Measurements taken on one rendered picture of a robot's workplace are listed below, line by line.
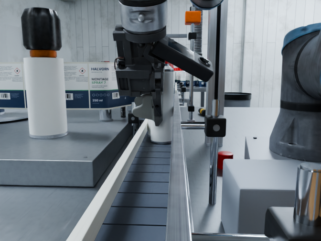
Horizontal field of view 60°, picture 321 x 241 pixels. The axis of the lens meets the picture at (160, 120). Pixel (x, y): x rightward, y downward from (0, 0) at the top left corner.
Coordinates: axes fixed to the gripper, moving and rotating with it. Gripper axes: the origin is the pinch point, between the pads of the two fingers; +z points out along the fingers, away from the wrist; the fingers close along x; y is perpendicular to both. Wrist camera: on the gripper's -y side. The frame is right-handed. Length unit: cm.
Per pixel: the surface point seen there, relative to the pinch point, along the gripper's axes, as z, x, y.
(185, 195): -23.3, 35.0, -3.8
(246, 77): 221, -384, -125
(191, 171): 8.2, 6.7, -6.7
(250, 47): 176, -409, -130
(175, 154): -19.0, 27.5, -3.1
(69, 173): 1.5, 13.3, 15.7
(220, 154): 6.6, 3.1, -12.9
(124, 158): -8.2, 18.2, 4.0
